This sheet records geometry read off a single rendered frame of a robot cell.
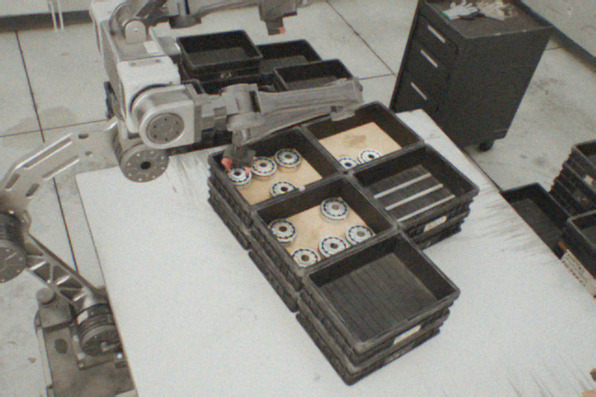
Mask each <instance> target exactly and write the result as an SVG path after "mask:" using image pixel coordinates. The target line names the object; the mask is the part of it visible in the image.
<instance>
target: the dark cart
mask: <svg viewBox="0 0 596 397"><path fill-rule="evenodd" d="M495 1H500V2H502V3H503V4H506V5H507V4H511V5H513V6H514V8H513V9H514V10H515V11H516V12H517V13H518V16H517V17H513V18H505V19H504V20H503V21H502V20H499V19H492V18H489V17H481V16H478V17H476V19H465V18H455V19H450V20H449V19H448V18H446V17H445V16H442V14H441V12H444V11H447V10H449V9H450V5H451V3H456V4H457V5H458V6H459V5H461V4H462V2H461V0H418V2H417V6H416V9H415V12H414V15H413V21H412V25H411V28H410V32H409V35H408V38H407V42H406V45H405V49H404V52H403V55H402V59H401V62H400V68H399V70H398V74H397V78H396V85H395V88H394V91H393V95H392V99H391V102H390V105H389V107H388V108H389V109H390V110H391V111H393V112H394V113H395V114H396V113H401V112H407V111H412V110H416V109H421V108H422V109H423V110H424V111H425V112H426V113H427V114H428V115H429V116H430V118H431V119H432V120H433V121H434V122H435V123H436V124H437V125H438V126H439V127H440V129H441V130H442V131H443V133H444V134H445V135H446V136H447V137H448V138H449V140H450V141H451V142H452V143H453V144H454V145H455V146H456V147H457V148H458V149H459V148H463V147H468V146H472V145H476V144H480V146H479V149H480V150H481V151H482V152H484V153H485V152H487V151H489V149H490V148H491V147H492V146H493V144H494V141H495V140H500V139H504V138H505V137H506V135H507V133H508V129H509V127H510V125H511V123H512V121H513V118H514V117H515V115H516V113H517V111H518V109H519V107H520V105H521V103H522V99H523V97H524V95H525V93H526V91H527V90H528V87H529V85H530V83H531V79H532V76H533V74H534V72H535V69H536V67H537V65H538V64H539V62H540V60H541V57H542V55H543V53H544V51H545V49H546V46H547V44H548V42H549V40H550V37H551V35H552V33H553V31H554V29H555V27H556V26H555V25H554V24H553V23H551V22H550V21H547V20H546V19H544V18H543V17H542V16H540V15H539V14H538V13H536V12H535V11H534V10H532V9H531V8H530V7H528V6H527V5H526V4H525V3H524V2H523V1H522V0H493V2H495Z"/></svg>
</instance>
